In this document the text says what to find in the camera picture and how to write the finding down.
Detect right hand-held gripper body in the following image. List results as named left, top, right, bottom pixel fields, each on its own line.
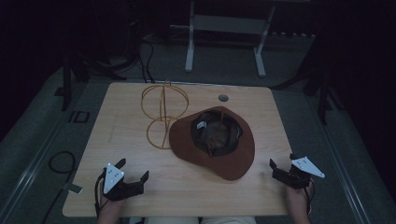
left=272, top=156, right=326, bottom=190

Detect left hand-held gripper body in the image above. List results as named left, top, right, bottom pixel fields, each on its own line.
left=102, top=162, right=145, bottom=202

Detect brown felt hat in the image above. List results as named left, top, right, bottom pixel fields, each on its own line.
left=168, top=105, right=256, bottom=182

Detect gold wire hat stand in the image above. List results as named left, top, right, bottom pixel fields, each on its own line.
left=140, top=79, right=191, bottom=150

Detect person's left hand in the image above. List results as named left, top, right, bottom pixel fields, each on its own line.
left=96, top=181, right=127, bottom=224

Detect person's right hand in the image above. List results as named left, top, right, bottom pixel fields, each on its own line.
left=285, top=182, right=312, bottom=224

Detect grey tape strip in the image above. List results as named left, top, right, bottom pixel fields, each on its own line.
left=61, top=182, right=84, bottom=194

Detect black stand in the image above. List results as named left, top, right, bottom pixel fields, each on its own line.
left=272, top=34, right=345, bottom=126
left=61, top=52, right=128, bottom=112

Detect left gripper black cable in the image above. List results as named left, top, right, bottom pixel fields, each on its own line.
left=93, top=169, right=110, bottom=218

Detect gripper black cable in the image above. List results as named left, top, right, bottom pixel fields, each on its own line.
left=304, top=178, right=316, bottom=215
left=93, top=169, right=110, bottom=218

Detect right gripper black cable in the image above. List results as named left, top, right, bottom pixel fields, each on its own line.
left=304, top=178, right=316, bottom=215

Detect black cable on floor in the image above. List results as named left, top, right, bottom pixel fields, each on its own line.
left=41, top=150, right=77, bottom=224

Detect black hanging cables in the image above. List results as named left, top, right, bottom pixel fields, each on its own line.
left=136, top=18, right=157, bottom=84

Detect white metal desk frame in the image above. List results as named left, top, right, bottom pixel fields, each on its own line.
left=184, top=0, right=276, bottom=78

